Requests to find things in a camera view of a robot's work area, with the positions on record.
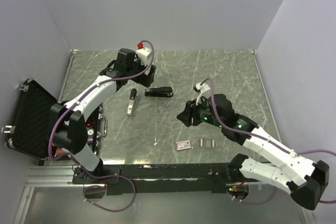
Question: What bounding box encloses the black stapler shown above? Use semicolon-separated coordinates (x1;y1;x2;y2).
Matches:
144;87;173;98

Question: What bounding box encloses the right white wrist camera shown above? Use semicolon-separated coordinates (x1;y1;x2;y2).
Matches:
194;82;211;105

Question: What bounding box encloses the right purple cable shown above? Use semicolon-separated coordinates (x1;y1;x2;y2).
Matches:
199;77;336;206

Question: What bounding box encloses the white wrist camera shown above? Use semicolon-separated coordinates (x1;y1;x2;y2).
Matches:
135;42;152;66
194;82;211;105

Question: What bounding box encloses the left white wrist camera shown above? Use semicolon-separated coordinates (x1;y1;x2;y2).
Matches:
135;42;152;66

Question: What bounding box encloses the silver stapler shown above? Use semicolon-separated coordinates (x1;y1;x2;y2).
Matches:
127;88;139;117

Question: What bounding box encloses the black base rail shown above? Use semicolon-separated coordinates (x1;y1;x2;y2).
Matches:
72;163;255;196

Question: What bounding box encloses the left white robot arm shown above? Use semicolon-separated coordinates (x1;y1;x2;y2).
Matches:
48;47;156;183

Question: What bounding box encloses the red white staple box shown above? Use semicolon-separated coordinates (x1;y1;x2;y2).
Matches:
176;141;192;151

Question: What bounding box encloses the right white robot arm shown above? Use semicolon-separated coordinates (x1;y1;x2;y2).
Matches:
176;94;330;210

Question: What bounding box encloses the black poker chip case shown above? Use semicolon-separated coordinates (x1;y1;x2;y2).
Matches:
1;78;109;159

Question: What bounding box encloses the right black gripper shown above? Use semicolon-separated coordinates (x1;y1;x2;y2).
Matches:
176;94;225;128

